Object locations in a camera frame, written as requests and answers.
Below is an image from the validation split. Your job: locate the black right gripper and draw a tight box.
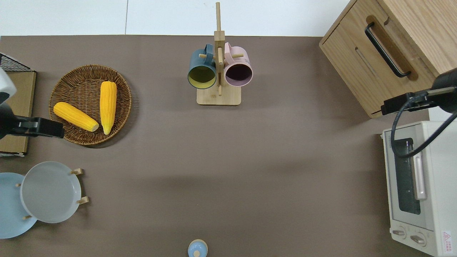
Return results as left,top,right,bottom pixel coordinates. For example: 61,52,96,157
380,68,457,116

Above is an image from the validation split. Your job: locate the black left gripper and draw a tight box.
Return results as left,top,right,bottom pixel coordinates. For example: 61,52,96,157
0,102,65,140

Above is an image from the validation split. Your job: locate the pink mug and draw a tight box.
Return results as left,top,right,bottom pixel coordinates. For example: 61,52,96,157
224,42,253,87

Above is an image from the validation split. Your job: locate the yellow corn cob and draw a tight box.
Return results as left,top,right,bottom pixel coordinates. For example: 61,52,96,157
54,102,100,132
100,81,117,135

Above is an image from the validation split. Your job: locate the round wicker basket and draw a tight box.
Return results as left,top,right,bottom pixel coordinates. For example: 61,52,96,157
49,64,132,146

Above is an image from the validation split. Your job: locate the wooden cabinet box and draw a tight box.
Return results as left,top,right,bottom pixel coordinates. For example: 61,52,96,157
319,0,457,119

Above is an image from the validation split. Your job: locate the grey plate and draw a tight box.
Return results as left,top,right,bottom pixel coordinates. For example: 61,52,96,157
20,161,82,224

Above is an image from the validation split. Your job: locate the wooden plate rack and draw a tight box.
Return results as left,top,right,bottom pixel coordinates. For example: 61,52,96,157
15,168,89,220

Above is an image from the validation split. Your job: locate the white toaster oven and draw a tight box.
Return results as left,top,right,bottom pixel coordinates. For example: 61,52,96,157
380,121,457,257

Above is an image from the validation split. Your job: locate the light blue plate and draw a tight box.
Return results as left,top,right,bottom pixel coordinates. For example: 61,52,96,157
0,172,38,239

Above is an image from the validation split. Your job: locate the dark teal mug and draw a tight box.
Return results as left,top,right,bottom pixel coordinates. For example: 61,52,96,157
188,44,217,90

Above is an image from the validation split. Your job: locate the wooden mug tree stand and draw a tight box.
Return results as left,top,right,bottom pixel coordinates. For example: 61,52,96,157
196,2,244,106

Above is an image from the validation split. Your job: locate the blue round bell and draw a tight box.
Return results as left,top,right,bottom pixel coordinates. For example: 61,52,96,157
188,239,208,257

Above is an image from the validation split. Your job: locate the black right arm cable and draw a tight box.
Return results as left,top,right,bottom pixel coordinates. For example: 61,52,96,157
390,87,457,158

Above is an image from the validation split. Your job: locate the wire rack with wooden shelf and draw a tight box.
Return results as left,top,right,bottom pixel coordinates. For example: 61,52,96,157
0,53,37,157

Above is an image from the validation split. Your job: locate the black cabinet handle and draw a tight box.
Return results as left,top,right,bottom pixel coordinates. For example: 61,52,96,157
365,22,412,78

